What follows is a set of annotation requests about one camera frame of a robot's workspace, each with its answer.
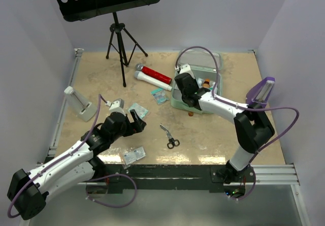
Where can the brown bottle with orange cap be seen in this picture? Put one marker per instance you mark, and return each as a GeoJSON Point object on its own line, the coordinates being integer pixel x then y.
{"type": "Point", "coordinates": [206, 84]}

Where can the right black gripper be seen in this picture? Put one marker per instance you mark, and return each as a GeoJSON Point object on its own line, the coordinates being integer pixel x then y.
{"type": "Point", "coordinates": [194, 82]}

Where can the white plastic stand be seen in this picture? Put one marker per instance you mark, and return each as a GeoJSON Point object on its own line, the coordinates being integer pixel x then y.
{"type": "Point", "coordinates": [82, 107]}

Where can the aluminium frame rail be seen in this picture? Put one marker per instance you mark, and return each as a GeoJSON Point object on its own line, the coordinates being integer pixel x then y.
{"type": "Point", "coordinates": [64, 105]}

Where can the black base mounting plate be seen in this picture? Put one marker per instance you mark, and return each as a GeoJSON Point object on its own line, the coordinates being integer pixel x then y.
{"type": "Point", "coordinates": [168, 177]}

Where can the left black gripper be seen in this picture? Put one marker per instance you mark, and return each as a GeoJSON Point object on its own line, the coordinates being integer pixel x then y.
{"type": "Point", "coordinates": [137, 126]}

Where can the teal adhesive tape packet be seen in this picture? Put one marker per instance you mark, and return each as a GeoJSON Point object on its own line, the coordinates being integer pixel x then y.
{"type": "Point", "coordinates": [160, 96]}

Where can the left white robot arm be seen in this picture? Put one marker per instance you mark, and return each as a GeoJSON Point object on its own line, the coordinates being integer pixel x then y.
{"type": "Point", "coordinates": [30, 191]}

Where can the white toy microphone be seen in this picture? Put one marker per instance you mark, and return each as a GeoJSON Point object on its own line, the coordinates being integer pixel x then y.
{"type": "Point", "coordinates": [141, 76]}

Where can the alcohol pad packet in bag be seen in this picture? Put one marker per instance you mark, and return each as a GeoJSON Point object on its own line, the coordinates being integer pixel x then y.
{"type": "Point", "coordinates": [131, 157]}

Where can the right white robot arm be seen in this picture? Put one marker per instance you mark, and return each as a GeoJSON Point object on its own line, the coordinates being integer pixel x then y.
{"type": "Point", "coordinates": [253, 128]}

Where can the plaster strips in clear bag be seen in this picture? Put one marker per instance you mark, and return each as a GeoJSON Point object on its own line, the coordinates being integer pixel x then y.
{"type": "Point", "coordinates": [141, 111]}

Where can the purple plastic stand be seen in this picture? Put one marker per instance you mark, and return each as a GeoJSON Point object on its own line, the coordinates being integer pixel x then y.
{"type": "Point", "coordinates": [261, 92]}

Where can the red toy microphone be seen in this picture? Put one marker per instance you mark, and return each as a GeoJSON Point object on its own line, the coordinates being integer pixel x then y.
{"type": "Point", "coordinates": [154, 74]}

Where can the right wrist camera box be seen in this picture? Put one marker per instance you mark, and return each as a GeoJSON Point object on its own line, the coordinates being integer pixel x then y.
{"type": "Point", "coordinates": [184, 68]}

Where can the bandage scissors with black handles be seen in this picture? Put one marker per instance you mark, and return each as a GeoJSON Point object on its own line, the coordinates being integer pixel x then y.
{"type": "Point", "coordinates": [172, 143]}

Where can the mint green medicine kit case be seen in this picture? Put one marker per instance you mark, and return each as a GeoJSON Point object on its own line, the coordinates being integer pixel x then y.
{"type": "Point", "coordinates": [203, 66]}

